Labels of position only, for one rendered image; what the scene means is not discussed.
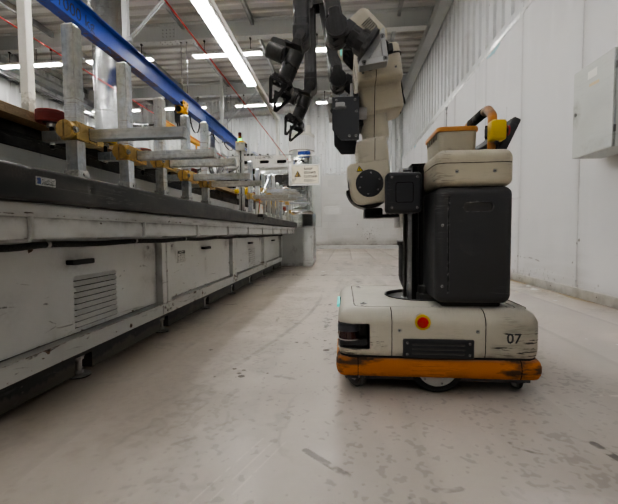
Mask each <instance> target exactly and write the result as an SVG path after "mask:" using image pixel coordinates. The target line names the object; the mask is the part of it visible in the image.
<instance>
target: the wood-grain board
mask: <svg viewBox="0 0 618 504"><path fill-rule="evenodd" d="M0 118H3V119H6V120H9V121H12V122H15V123H18V124H21V125H24V126H27V127H30V128H33V129H36V130H39V131H49V128H47V127H46V125H42V124H39V123H37V122H36V121H35V114H34V113H33V112H31V111H28V110H25V109H23V108H20V107H18V106H15V105H12V104H10V103H7V102H5V101H2V100H0ZM215 190H218V191H221V192H224V193H227V194H230V195H233V196H236V197H237V195H238V194H235V190H233V189H230V188H227V187H215Z"/></svg>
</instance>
